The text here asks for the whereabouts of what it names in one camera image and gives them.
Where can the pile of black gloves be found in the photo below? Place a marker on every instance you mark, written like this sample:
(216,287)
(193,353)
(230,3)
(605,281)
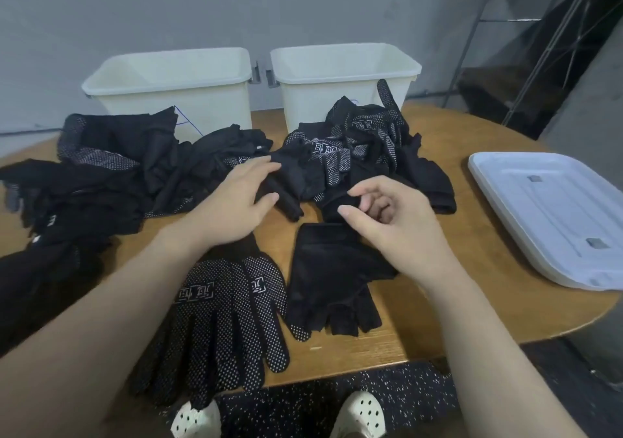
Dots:
(24,321)
(127,170)

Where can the person's left hand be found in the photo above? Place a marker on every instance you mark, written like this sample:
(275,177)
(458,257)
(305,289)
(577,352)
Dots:
(229,209)

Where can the person's right hand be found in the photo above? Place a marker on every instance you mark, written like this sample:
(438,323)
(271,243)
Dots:
(414,238)

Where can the person's white shoe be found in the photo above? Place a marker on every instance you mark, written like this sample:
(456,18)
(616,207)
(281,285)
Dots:
(195,421)
(360,415)

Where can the metal rack frame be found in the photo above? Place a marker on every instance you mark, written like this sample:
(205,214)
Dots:
(545,53)

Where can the white plastic bin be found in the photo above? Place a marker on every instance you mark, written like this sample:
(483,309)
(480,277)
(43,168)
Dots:
(195,102)
(311,97)

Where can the person's right white shoe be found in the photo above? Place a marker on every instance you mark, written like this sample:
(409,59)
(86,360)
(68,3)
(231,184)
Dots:
(360,415)

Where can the black dotted glove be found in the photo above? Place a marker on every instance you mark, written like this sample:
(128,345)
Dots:
(265,316)
(29,262)
(44,277)
(195,331)
(44,306)
(73,253)
(63,292)
(19,292)

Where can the person's left forearm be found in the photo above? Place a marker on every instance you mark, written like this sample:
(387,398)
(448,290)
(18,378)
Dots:
(78,345)

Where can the person's left white shoe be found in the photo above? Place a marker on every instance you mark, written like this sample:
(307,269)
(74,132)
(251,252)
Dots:
(195,421)

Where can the person's right forearm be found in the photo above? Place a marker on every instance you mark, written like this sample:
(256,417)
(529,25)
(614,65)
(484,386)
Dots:
(496,365)

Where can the black fingerless glove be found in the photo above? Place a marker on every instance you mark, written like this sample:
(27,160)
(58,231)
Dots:
(331,277)

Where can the white flat tray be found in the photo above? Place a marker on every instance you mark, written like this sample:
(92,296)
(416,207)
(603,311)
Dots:
(555,219)

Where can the stack of black gloves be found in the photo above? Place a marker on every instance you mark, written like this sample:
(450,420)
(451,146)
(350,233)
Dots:
(10,335)

